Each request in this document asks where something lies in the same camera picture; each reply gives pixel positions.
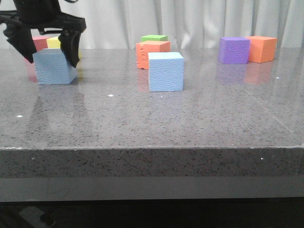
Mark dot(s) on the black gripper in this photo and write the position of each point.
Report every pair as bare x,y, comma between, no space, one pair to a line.
45,16

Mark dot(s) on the light blue foam cube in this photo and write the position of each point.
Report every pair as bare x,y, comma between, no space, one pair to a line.
166,71
52,67

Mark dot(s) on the red foam cube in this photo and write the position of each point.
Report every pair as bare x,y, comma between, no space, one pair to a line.
40,42

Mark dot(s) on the yellow foam cube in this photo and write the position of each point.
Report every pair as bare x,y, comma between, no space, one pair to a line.
54,43

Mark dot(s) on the grey pleated curtain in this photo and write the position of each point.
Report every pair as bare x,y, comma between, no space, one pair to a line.
119,24

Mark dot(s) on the chipped orange foam cube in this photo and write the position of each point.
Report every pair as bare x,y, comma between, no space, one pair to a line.
143,48

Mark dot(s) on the green foam cube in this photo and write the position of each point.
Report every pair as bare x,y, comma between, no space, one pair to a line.
154,38

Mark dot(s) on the purple foam cube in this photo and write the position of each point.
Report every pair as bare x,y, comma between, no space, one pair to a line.
233,50

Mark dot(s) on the smooth orange foam cube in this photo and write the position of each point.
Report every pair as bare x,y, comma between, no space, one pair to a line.
262,49

